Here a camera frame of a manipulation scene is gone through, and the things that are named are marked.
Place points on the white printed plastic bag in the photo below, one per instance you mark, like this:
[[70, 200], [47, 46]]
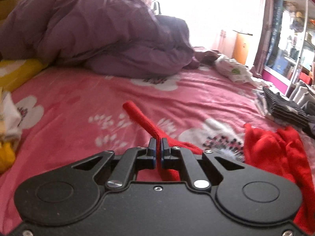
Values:
[[233, 70]]

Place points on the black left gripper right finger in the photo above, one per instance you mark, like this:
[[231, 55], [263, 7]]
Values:
[[245, 192]]

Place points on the yellow pillow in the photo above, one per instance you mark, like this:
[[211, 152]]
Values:
[[15, 73]]

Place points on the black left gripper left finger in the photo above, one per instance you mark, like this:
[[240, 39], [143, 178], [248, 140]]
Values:
[[67, 194]]

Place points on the purple quilted duvet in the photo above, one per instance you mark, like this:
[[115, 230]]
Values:
[[110, 37]]

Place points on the red knit sweater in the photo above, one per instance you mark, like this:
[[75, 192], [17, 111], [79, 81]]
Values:
[[281, 153]]

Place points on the pink floral bed sheet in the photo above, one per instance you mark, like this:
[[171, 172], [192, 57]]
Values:
[[70, 114]]

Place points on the wooden headboard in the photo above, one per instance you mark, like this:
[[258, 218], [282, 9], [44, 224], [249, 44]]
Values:
[[9, 2]]

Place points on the black striped folded garment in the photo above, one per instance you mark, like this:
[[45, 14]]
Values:
[[276, 108]]

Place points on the white pink shelf unit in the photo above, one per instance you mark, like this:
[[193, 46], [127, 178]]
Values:
[[291, 48]]

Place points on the orange wooden cabinet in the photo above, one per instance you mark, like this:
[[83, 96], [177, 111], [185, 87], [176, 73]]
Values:
[[241, 47]]

